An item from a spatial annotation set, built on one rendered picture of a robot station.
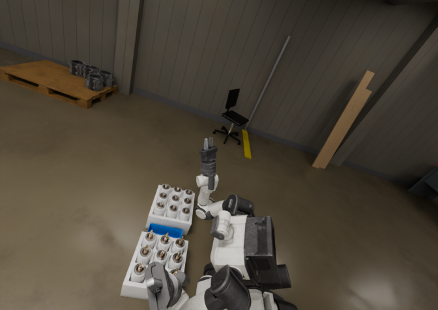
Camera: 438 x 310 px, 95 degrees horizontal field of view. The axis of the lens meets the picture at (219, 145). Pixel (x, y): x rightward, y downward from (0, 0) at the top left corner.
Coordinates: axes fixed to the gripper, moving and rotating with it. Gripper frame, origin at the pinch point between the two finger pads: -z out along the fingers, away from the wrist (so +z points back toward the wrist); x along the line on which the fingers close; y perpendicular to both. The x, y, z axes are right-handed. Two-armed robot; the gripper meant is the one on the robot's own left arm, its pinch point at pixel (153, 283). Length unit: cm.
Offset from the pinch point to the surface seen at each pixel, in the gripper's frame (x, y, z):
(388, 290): -60, 186, 217
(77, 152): 187, -84, 106
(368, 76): 180, 370, 133
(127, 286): 27, -40, 92
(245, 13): 318, 200, 44
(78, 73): 376, -87, 101
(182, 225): 62, 3, 121
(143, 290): 22, -32, 98
